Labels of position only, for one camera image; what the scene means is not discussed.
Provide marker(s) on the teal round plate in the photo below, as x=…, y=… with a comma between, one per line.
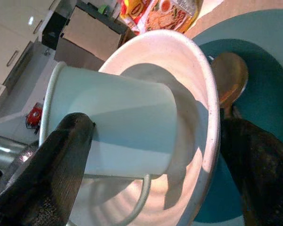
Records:
x=264, y=70

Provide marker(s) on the white speckled bowl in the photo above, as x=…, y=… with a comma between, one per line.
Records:
x=198, y=70

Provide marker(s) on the pale enamel mug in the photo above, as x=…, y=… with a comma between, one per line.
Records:
x=122, y=113

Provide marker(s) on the red black tool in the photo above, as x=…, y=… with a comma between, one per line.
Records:
x=34, y=115

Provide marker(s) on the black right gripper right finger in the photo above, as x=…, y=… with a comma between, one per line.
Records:
x=261, y=174

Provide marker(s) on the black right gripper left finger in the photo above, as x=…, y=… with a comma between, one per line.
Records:
x=49, y=169

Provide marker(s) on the small green object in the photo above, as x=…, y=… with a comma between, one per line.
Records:
x=103, y=10

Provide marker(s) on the gold metal spoon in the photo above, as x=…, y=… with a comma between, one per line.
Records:
x=228, y=75

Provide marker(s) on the printed instant noodle packet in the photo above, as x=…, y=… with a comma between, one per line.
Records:
x=172, y=15

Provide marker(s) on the brown cardboard box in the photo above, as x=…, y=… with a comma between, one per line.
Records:
x=92, y=37

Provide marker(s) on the white kitchen cabinet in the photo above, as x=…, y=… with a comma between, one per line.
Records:
x=4, y=28

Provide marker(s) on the yellow red snack packet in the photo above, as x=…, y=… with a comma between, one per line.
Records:
x=133, y=11

